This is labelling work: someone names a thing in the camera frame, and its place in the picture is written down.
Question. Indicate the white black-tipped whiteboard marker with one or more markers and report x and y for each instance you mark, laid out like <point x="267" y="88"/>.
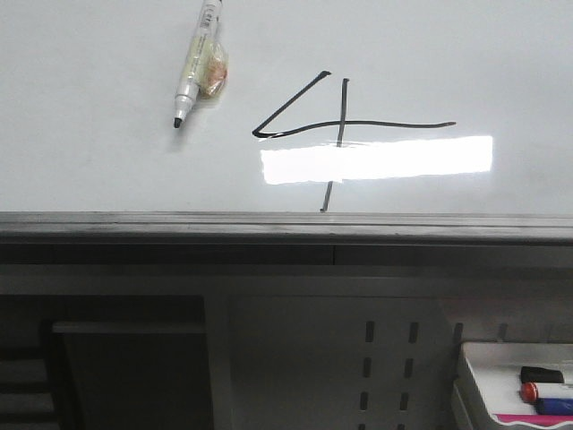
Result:
<point x="205" y="65"/>

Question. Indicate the white whiteboard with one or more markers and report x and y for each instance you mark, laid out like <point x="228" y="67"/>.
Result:
<point x="349" y="106"/>

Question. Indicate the white pegboard panel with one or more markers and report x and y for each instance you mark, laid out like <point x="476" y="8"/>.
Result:
<point x="327" y="362"/>

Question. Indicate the dark panel with white bar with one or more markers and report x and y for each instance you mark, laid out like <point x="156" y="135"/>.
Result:
<point x="129" y="363"/>

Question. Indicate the white plastic storage tray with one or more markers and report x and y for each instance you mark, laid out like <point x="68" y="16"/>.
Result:
<point x="488" y="381"/>

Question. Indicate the red-capped marker in tray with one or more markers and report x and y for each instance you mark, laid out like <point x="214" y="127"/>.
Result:
<point x="532" y="392"/>

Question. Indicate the blue marker in tray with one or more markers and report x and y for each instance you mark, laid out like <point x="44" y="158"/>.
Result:
<point x="554" y="407"/>

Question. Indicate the pink item in tray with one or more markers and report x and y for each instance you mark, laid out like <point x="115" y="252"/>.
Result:
<point x="537" y="420"/>

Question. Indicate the grey whiteboard frame rail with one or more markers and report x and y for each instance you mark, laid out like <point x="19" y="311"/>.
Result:
<point x="274" y="238"/>

